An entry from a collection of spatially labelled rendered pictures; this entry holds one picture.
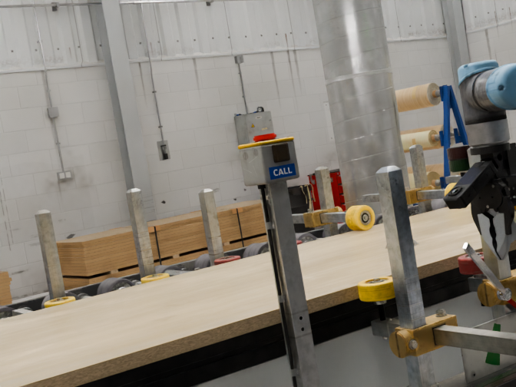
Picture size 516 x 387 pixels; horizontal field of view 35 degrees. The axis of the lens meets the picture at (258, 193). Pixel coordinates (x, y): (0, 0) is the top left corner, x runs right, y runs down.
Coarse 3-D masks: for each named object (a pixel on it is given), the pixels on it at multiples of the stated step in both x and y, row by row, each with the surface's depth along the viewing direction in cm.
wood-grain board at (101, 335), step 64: (256, 256) 241; (320, 256) 219; (384, 256) 200; (448, 256) 185; (0, 320) 202; (64, 320) 186; (128, 320) 173; (192, 320) 161; (256, 320) 156; (0, 384) 135; (64, 384) 135
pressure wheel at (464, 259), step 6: (480, 252) 180; (462, 258) 176; (468, 258) 175; (462, 264) 175; (468, 264) 174; (474, 264) 173; (462, 270) 176; (468, 270) 174; (474, 270) 173; (480, 270) 173; (474, 276) 177; (480, 276) 176
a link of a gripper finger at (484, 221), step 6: (492, 210) 154; (480, 216) 153; (486, 216) 152; (492, 216) 153; (480, 222) 154; (486, 222) 152; (492, 222) 152; (486, 228) 153; (492, 228) 153; (486, 234) 153; (492, 234) 152; (486, 240) 153; (492, 240) 152; (492, 246) 152; (492, 252) 154; (498, 258) 152
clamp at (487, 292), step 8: (512, 272) 171; (488, 280) 167; (504, 280) 165; (512, 280) 166; (480, 288) 166; (488, 288) 164; (512, 288) 166; (480, 296) 166; (488, 296) 165; (496, 296) 163; (512, 296) 166; (488, 304) 165; (496, 304) 165; (504, 304) 164
